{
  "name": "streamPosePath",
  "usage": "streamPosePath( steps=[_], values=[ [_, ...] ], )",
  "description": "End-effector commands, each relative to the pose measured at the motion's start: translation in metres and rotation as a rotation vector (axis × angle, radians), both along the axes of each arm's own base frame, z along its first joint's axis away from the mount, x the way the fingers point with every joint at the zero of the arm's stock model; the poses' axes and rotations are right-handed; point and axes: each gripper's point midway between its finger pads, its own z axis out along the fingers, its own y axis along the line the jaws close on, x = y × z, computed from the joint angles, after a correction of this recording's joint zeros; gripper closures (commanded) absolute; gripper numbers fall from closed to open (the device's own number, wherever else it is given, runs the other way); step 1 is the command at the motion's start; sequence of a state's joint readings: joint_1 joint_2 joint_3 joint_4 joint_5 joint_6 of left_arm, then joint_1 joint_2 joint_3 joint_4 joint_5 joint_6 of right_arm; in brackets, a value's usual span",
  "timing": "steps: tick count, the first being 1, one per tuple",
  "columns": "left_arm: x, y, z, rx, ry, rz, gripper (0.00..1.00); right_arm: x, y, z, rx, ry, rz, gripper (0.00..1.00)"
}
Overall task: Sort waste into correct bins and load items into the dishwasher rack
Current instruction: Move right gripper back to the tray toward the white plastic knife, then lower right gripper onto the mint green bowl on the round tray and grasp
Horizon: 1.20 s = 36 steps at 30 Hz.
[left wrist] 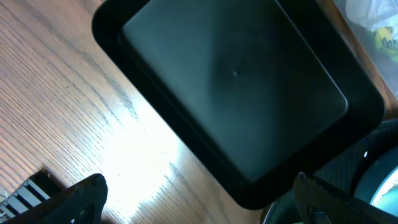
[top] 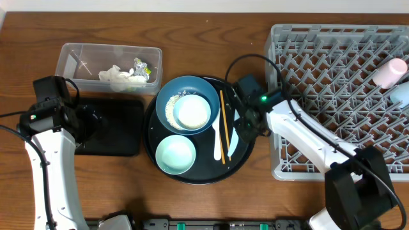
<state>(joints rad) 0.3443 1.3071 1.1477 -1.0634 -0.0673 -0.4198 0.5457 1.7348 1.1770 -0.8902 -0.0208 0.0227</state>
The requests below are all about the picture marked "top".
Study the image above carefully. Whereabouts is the white napkin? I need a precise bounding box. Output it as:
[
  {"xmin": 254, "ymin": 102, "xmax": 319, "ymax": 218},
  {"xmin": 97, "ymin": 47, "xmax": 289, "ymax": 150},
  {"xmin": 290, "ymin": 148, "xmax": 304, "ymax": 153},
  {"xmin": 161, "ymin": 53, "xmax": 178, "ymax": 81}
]
[{"xmin": 98, "ymin": 65, "xmax": 147, "ymax": 92}]

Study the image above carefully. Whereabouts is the foil snack wrapper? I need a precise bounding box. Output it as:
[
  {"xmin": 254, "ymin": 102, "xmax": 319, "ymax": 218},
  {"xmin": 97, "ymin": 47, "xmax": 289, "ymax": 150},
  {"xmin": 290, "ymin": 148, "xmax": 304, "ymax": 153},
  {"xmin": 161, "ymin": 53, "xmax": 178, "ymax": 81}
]
[{"xmin": 132, "ymin": 57, "xmax": 151, "ymax": 81}]

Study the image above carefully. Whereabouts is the teal green bowl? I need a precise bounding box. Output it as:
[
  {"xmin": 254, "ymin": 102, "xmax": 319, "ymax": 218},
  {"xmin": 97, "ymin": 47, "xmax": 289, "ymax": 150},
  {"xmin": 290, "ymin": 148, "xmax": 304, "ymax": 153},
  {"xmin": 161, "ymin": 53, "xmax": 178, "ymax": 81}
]
[{"xmin": 155, "ymin": 135, "xmax": 196, "ymax": 175}]

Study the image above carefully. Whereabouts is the pink cup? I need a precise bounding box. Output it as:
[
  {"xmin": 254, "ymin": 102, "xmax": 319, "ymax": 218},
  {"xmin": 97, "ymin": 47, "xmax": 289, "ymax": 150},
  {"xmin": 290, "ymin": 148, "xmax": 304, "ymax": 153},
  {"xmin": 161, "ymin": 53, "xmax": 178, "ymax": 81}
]
[{"xmin": 373, "ymin": 58, "xmax": 408, "ymax": 89}]

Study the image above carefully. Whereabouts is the light blue cup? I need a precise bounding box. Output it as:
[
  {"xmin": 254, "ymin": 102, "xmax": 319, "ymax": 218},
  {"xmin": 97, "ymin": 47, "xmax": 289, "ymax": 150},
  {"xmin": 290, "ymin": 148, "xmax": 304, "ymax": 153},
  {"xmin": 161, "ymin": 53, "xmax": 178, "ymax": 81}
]
[{"xmin": 390, "ymin": 82, "xmax": 409, "ymax": 108}]

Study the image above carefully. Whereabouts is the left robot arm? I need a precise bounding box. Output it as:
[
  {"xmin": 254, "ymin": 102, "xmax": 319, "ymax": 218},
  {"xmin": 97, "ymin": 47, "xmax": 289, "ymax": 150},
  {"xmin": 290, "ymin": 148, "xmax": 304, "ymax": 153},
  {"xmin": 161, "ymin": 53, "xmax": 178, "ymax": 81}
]
[{"xmin": 17, "ymin": 76, "xmax": 93, "ymax": 229}]

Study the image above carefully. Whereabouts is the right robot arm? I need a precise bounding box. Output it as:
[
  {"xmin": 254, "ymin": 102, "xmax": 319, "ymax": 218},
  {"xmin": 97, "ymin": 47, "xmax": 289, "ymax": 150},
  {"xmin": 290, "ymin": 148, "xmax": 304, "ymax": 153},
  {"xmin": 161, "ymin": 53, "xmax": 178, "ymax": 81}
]
[{"xmin": 233, "ymin": 75, "xmax": 402, "ymax": 229}]

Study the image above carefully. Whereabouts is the clear plastic waste bin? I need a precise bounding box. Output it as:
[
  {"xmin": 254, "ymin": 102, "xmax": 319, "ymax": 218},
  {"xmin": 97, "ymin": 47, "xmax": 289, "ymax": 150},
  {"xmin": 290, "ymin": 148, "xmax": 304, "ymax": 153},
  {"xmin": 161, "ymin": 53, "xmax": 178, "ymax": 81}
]
[{"xmin": 55, "ymin": 43, "xmax": 162, "ymax": 95}]

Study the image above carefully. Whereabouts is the grey dishwasher rack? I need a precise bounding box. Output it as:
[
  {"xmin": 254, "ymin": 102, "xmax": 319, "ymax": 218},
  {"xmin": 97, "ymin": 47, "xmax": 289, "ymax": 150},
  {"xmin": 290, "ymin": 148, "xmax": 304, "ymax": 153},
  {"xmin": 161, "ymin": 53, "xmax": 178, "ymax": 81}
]
[{"xmin": 265, "ymin": 24, "xmax": 408, "ymax": 182}]

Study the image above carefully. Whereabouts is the wooden chopstick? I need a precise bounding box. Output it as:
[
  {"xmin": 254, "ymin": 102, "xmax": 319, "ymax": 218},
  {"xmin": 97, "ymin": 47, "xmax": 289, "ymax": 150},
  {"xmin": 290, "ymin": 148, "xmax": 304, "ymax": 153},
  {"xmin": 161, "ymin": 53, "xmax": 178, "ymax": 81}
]
[
  {"xmin": 219, "ymin": 134, "xmax": 226, "ymax": 165},
  {"xmin": 219, "ymin": 90, "xmax": 230, "ymax": 149}
]

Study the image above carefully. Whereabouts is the light blue plastic knife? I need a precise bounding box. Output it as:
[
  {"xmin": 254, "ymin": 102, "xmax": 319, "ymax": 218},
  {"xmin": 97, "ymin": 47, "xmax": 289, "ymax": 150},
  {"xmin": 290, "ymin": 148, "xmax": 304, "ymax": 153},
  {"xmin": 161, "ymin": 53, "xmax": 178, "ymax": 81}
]
[{"xmin": 228, "ymin": 110, "xmax": 240, "ymax": 160}]

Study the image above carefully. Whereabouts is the white plastic spoon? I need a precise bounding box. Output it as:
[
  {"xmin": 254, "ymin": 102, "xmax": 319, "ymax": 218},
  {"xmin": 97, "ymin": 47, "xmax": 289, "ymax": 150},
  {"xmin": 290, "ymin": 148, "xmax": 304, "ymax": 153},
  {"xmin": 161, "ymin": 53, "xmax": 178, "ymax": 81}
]
[{"xmin": 212, "ymin": 111, "xmax": 222, "ymax": 160}]

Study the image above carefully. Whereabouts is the dark blue bowl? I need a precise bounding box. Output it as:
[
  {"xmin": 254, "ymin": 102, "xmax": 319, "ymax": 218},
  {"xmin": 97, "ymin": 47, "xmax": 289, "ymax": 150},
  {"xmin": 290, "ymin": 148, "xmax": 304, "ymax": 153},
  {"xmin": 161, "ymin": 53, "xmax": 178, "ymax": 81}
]
[{"xmin": 155, "ymin": 75, "xmax": 220, "ymax": 135}]

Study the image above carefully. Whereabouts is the light blue small bowl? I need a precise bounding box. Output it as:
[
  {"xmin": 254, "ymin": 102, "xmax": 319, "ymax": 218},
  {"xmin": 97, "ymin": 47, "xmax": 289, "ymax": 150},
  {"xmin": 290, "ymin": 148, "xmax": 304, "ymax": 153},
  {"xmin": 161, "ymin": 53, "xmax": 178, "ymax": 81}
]
[{"xmin": 173, "ymin": 95, "xmax": 211, "ymax": 131}]

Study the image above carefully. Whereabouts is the black rectangular tray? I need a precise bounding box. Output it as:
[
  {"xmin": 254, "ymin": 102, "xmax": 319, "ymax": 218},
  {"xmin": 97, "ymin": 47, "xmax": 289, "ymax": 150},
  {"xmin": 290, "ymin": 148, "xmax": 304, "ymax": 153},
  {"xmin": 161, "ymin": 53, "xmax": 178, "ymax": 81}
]
[{"xmin": 75, "ymin": 98, "xmax": 144, "ymax": 157}]

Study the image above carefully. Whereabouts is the round black serving tray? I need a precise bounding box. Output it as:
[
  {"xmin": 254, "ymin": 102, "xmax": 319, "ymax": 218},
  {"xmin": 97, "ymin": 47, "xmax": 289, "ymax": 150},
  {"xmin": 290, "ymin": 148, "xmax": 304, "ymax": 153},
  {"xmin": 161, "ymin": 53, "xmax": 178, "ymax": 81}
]
[{"xmin": 143, "ymin": 77, "xmax": 255, "ymax": 185}]

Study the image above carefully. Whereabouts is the pile of white rice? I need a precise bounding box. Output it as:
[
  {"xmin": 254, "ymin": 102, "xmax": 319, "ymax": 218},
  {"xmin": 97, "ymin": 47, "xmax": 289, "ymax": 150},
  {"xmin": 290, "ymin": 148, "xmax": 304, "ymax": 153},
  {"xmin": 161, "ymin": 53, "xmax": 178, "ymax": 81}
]
[{"xmin": 165, "ymin": 91, "xmax": 186, "ymax": 130}]

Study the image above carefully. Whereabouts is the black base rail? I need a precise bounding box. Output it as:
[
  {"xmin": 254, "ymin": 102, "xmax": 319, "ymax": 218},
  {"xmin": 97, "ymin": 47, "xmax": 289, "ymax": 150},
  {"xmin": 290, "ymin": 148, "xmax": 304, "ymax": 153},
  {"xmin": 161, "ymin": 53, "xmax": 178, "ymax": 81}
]
[{"xmin": 86, "ymin": 211, "xmax": 309, "ymax": 230}]

